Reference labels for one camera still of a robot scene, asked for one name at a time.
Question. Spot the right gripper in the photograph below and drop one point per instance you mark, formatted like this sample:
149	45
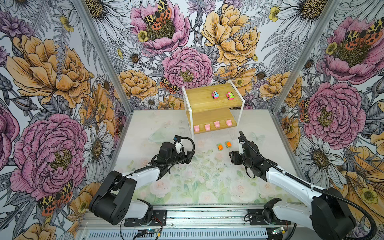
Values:
234	157

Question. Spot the pink blue toy car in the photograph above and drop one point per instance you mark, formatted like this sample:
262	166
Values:
215	95

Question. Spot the aluminium frame rail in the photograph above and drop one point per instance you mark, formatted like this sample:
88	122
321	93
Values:
204	216

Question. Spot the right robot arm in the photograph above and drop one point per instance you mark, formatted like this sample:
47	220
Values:
323	211

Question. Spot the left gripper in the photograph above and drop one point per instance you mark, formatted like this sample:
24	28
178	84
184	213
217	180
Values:
182	154

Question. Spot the wooden two-tier shelf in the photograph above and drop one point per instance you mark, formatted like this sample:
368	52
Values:
202	109

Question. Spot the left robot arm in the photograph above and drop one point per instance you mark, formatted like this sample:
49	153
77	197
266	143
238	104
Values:
114	203

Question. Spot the pink green toy car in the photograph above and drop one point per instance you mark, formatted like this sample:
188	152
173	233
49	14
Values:
230	96

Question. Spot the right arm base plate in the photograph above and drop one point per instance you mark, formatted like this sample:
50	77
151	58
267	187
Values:
258	216

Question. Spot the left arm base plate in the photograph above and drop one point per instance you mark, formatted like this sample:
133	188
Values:
156	218

